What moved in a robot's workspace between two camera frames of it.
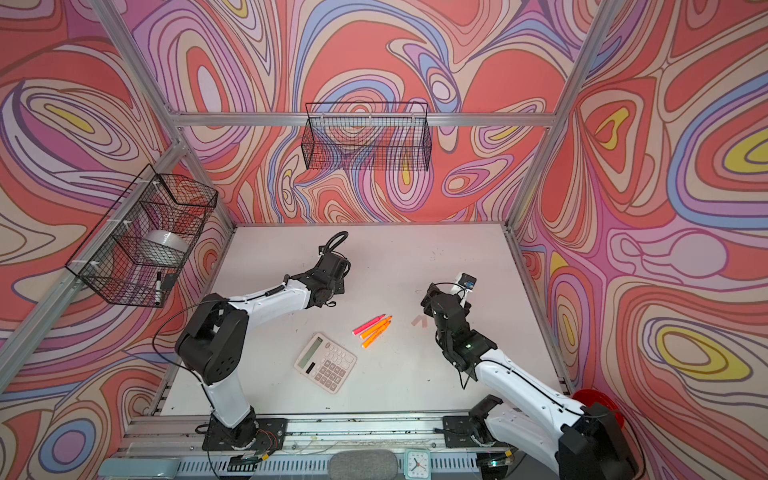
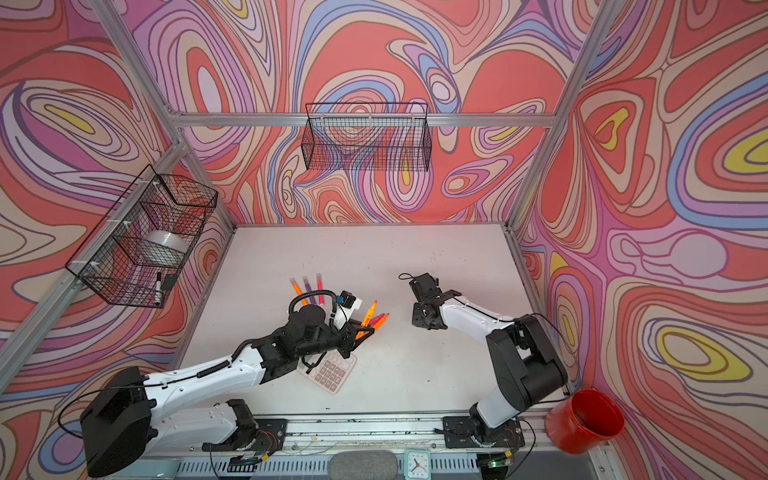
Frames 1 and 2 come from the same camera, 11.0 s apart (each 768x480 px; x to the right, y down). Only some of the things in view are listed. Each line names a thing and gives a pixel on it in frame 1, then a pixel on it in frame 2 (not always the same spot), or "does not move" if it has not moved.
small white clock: (417, 464) does not move
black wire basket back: (373, 136) does not move
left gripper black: (340, 286) to (348, 337)
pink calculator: (326, 362) does not move
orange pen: (373, 337) to (367, 319)
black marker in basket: (158, 289) does not move
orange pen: (376, 327) does not move
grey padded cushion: (363, 465) does not move
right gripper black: (426, 302) to (417, 318)
